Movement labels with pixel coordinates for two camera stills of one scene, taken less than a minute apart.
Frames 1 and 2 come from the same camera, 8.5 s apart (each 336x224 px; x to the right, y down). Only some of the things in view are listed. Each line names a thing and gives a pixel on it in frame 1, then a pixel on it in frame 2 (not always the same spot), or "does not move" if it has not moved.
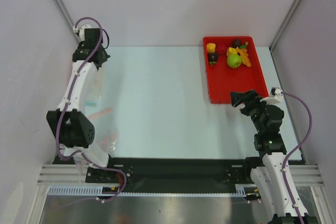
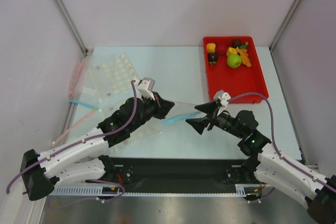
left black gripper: [106, 56] to [162, 107]
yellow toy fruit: [210, 47] does not move
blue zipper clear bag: [95, 89] to [97, 117]
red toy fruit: [221, 48] does not move
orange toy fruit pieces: [242, 52] does not move
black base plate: [167, 176] does not move
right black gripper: [248, 104] to [213, 115]
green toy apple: [234, 61] does not move
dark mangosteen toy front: [212, 57] does not move
